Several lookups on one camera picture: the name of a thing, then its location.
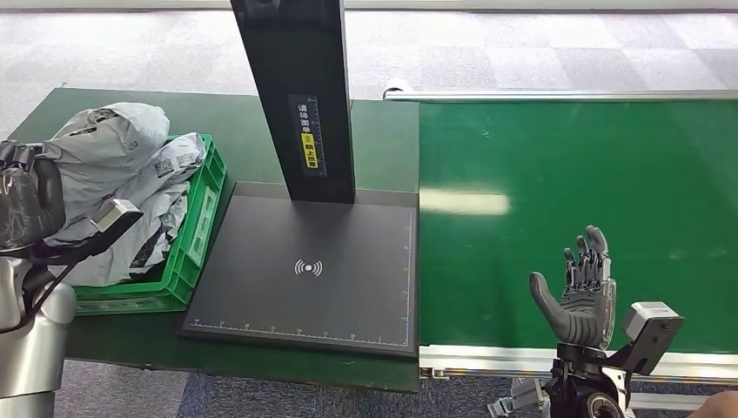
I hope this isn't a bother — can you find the dark green table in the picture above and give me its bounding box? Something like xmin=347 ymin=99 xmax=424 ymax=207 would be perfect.
xmin=8 ymin=87 xmax=421 ymax=394

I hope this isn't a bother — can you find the person's hand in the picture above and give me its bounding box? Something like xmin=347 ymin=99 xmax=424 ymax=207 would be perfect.
xmin=688 ymin=391 xmax=738 ymax=418

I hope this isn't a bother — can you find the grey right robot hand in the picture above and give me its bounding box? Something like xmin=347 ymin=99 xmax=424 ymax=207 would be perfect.
xmin=529 ymin=225 xmax=618 ymax=352

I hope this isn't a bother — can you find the green plastic crate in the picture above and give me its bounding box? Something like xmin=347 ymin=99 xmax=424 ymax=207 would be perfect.
xmin=71 ymin=134 xmax=228 ymax=317

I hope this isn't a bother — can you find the black scanner base plate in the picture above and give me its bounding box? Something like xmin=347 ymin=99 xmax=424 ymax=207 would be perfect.
xmin=180 ymin=181 xmax=420 ymax=360

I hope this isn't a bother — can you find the thin aluminium conveyor rail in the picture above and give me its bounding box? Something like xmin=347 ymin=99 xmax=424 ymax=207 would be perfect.
xmin=383 ymin=78 xmax=738 ymax=103

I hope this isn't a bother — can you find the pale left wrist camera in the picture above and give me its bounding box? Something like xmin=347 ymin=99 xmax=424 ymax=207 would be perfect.
xmin=17 ymin=198 xmax=144 ymax=260

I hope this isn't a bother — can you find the green conveyor belt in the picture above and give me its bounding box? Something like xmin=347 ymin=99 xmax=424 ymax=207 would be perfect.
xmin=419 ymin=100 xmax=738 ymax=354

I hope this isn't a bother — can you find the yellow black column label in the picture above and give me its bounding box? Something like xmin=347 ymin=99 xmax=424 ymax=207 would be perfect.
xmin=286 ymin=95 xmax=328 ymax=179

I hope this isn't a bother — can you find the black scanner column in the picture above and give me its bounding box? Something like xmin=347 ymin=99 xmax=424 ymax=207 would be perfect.
xmin=229 ymin=0 xmax=357 ymax=206

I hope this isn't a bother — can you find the aluminium conveyor crossbar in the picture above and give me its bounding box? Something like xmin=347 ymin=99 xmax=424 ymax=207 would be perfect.
xmin=628 ymin=391 xmax=710 ymax=411

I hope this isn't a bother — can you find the plain grey mailer bag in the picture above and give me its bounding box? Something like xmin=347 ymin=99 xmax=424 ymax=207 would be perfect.
xmin=49 ymin=182 xmax=191 ymax=288

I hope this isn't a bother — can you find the wide aluminium conveyor rail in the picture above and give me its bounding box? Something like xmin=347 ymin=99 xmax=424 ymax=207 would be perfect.
xmin=419 ymin=345 xmax=738 ymax=385

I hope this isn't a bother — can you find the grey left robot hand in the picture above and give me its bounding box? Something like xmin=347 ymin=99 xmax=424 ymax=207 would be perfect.
xmin=0 ymin=141 xmax=67 ymax=252

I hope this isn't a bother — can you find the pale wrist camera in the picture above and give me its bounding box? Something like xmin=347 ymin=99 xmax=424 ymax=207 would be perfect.
xmin=611 ymin=300 xmax=686 ymax=377
xmin=17 ymin=198 xmax=144 ymax=260

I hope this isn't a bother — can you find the white mailer bag black logo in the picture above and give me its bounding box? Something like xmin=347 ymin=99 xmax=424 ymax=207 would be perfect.
xmin=33 ymin=102 xmax=171 ymax=244

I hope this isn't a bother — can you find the grey conveyor leg bracket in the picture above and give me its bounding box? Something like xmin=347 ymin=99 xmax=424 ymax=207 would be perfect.
xmin=488 ymin=377 xmax=549 ymax=418

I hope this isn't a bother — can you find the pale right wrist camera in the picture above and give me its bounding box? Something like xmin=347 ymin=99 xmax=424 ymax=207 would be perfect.
xmin=611 ymin=300 xmax=686 ymax=377

